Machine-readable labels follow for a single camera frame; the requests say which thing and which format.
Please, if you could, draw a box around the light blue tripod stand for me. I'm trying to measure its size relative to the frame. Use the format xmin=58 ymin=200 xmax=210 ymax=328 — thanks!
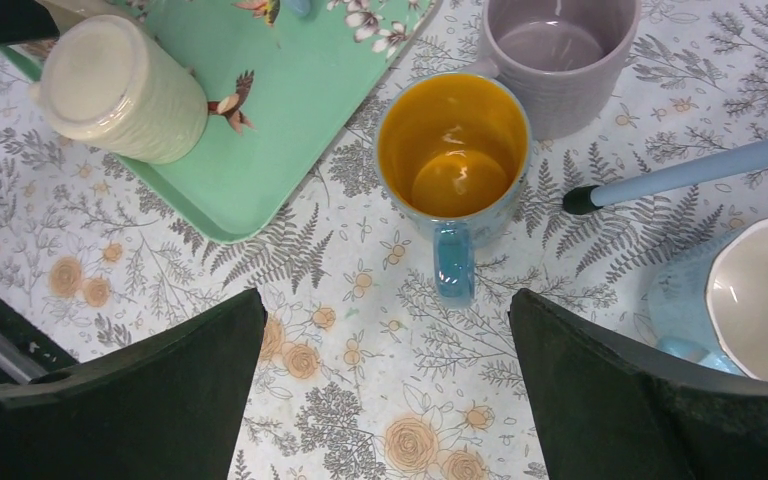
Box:
xmin=562 ymin=139 xmax=768 ymax=215

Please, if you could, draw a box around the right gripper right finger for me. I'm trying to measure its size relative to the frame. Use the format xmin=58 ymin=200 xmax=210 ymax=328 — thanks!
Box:
xmin=509 ymin=289 xmax=768 ymax=479

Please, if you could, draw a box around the light blue mug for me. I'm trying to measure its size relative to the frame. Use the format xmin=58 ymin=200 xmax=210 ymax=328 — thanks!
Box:
xmin=647 ymin=218 xmax=768 ymax=381

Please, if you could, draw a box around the green plastic tray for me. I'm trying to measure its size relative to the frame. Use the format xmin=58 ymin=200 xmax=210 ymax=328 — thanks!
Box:
xmin=0 ymin=0 xmax=442 ymax=245

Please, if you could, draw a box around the mauve pink mug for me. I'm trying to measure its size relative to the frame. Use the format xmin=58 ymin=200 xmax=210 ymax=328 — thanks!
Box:
xmin=466 ymin=0 xmax=642 ymax=140

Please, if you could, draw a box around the cream upside-down mug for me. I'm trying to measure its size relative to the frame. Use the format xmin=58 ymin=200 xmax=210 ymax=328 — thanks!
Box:
xmin=29 ymin=15 xmax=207 ymax=164

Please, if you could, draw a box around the floral table cloth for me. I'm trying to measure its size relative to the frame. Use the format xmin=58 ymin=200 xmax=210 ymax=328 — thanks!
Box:
xmin=0 ymin=1 xmax=768 ymax=479

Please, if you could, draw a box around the blue mug yellow inside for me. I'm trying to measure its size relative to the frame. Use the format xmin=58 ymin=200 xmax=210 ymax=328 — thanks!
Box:
xmin=374 ymin=71 xmax=532 ymax=309

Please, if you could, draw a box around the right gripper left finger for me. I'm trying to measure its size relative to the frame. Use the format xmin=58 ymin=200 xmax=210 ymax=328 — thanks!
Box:
xmin=0 ymin=289 xmax=267 ymax=479

